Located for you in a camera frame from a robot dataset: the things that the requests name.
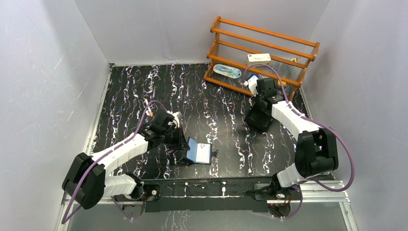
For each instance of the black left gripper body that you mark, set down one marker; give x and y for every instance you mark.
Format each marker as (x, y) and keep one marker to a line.
(180, 140)

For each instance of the black leather card holder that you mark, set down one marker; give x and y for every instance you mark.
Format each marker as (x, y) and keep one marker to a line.
(200, 153)

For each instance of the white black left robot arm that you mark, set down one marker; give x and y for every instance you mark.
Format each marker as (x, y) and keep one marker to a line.
(88, 179)

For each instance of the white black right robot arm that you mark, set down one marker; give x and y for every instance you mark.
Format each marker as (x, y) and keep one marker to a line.
(316, 148)

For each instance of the black tray with cards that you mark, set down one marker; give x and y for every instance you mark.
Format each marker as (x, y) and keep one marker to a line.
(259, 117)

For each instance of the small pen on table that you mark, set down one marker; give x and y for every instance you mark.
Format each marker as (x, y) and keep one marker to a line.
(149, 111)

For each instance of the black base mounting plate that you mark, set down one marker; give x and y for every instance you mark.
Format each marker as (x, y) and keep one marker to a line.
(214, 194)

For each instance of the white blue packaged item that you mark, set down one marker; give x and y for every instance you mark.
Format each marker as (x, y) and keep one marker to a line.
(227, 71)

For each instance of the orange wooden shelf rack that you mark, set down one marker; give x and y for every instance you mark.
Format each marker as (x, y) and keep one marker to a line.
(238, 50)

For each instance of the white cardboard box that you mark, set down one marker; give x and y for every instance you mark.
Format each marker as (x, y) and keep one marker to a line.
(258, 58)

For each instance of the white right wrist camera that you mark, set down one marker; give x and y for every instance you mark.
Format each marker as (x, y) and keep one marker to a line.
(251, 84)

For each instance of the aluminium frame rail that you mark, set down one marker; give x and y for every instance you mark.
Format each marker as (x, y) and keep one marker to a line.
(309, 192)

